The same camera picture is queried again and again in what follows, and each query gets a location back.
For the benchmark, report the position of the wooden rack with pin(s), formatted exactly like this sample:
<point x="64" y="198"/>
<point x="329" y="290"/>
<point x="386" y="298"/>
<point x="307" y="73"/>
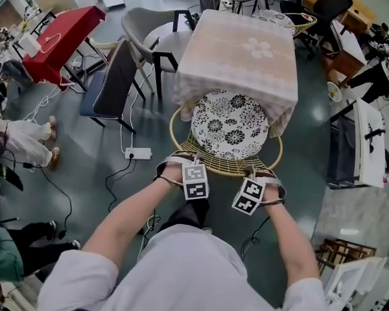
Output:
<point x="343" y="254"/>

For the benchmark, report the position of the white sink cabinet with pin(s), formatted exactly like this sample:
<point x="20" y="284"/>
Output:
<point x="353" y="280"/>

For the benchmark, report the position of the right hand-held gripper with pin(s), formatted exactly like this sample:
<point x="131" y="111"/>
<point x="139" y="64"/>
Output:
<point x="248" y="196"/>

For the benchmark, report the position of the navy leather chair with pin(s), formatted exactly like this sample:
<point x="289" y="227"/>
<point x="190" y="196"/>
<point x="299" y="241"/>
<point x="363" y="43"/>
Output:
<point x="113" y="83"/>

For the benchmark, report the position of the white power strip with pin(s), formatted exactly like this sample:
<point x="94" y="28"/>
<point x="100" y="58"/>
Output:
<point x="138" y="153"/>

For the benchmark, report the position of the small white bin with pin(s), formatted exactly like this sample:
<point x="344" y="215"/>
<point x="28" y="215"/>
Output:
<point x="333" y="91"/>

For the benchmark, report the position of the brown table white top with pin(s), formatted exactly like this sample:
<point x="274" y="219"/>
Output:
<point x="347" y="50"/>

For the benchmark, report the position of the white box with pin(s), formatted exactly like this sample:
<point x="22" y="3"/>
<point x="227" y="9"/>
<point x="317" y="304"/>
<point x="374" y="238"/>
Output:
<point x="30" y="45"/>

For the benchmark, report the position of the person's white shirt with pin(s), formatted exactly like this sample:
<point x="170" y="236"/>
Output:
<point x="188" y="277"/>

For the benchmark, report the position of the floral seat cushion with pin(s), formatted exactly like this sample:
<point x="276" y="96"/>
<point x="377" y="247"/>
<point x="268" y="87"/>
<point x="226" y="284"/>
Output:
<point x="230" y="125"/>

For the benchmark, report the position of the person's left forearm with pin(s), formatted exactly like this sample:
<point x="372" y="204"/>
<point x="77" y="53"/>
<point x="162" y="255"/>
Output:
<point x="133" y="212"/>

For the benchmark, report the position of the person's right hand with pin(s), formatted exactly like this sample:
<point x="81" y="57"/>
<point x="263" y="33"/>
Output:
<point x="272" y="193"/>

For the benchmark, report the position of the person's white shoe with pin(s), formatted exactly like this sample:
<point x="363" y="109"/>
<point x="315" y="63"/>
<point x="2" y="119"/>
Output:
<point x="207" y="230"/>

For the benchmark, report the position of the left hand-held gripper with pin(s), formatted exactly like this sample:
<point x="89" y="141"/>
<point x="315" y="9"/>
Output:
<point x="196" y="183"/>

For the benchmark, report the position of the yellow wooden desk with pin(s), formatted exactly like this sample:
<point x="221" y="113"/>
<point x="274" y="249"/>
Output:
<point x="360" y="11"/>

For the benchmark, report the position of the pink checkered tablecloth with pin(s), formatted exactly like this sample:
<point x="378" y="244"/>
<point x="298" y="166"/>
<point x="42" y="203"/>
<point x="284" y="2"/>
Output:
<point x="240" y="60"/>

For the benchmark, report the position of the red cloth covered table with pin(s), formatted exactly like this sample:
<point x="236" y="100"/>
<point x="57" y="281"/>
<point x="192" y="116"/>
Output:
<point x="61" y="41"/>

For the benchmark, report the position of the white metal-frame table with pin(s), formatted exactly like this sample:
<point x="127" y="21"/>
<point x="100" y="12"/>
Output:
<point x="369" y="154"/>

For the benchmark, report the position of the person's left hand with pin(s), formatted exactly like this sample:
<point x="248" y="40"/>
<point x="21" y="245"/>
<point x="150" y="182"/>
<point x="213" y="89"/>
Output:
<point x="175" y="175"/>

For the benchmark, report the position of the person's right forearm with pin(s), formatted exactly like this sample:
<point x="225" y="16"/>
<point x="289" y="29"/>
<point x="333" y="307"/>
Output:
<point x="288" y="238"/>

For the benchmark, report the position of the grey upholstered chair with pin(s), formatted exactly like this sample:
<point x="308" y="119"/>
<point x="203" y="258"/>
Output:
<point x="139" y="24"/>

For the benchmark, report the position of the person's black trousers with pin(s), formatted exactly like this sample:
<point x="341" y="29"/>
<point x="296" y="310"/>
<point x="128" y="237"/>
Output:
<point x="188" y="214"/>

